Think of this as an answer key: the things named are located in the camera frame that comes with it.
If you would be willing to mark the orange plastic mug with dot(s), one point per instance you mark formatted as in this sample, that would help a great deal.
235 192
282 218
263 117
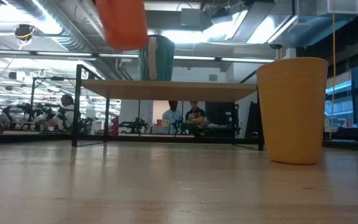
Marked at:
123 25

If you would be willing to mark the yellow-orange plastic cup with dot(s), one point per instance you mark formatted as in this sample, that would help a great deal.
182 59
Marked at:
292 112

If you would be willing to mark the person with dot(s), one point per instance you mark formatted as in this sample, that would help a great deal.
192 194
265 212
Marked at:
196 115
171 116
67 112

